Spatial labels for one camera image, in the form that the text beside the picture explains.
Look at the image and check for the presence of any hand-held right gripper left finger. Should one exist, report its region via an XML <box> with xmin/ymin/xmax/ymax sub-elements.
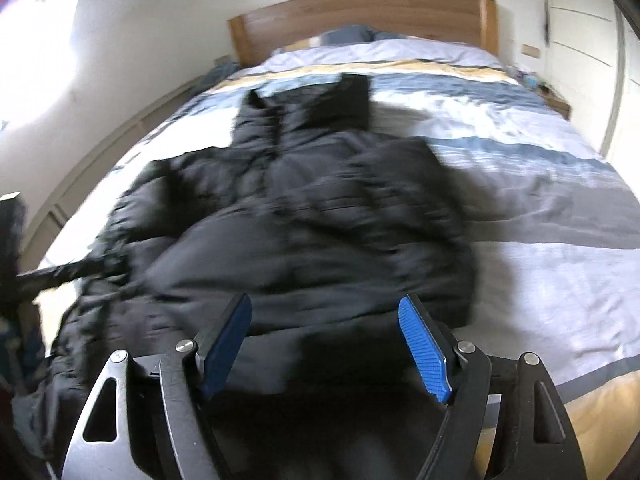
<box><xmin>60</xmin><ymin>292</ymin><xmax>253</xmax><ymax>480</ymax></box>

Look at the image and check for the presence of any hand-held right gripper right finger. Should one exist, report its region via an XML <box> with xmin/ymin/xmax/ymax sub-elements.
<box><xmin>397</xmin><ymin>294</ymin><xmax>588</xmax><ymax>480</ymax></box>

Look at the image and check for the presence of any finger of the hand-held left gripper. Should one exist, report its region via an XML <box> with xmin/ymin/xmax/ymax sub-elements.
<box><xmin>17</xmin><ymin>252</ymin><xmax>132</xmax><ymax>292</ymax></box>

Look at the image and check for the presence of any black puffer jacket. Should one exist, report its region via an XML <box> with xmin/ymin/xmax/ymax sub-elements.
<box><xmin>12</xmin><ymin>72</ymin><xmax>478</xmax><ymax>466</ymax></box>

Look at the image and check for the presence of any window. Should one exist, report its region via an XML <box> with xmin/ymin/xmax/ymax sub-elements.
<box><xmin>0</xmin><ymin>0</ymin><xmax>83</xmax><ymax>131</ymax></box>

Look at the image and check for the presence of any striped duvet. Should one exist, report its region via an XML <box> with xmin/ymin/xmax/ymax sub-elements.
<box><xmin>37</xmin><ymin>40</ymin><xmax>640</xmax><ymax>480</ymax></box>

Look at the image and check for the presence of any dark blue blanket pile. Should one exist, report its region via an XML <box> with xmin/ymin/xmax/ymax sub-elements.
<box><xmin>191</xmin><ymin>61</ymin><xmax>240</xmax><ymax>95</ymax></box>

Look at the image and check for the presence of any wooden nightstand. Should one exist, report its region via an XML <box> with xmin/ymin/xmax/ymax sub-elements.
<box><xmin>539</xmin><ymin>86</ymin><xmax>572</xmax><ymax>121</ymax></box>

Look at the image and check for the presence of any blue striped pillow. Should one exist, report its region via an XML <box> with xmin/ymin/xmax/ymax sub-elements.
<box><xmin>319</xmin><ymin>25</ymin><xmax>377</xmax><ymax>47</ymax></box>

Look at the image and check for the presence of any wooden headboard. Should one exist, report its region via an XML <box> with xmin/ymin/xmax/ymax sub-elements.
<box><xmin>227</xmin><ymin>0</ymin><xmax>501</xmax><ymax>68</ymax></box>

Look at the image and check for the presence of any white sliding-door wardrobe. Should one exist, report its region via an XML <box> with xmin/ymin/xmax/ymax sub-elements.
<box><xmin>542</xmin><ymin>0</ymin><xmax>640</xmax><ymax>171</ymax></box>

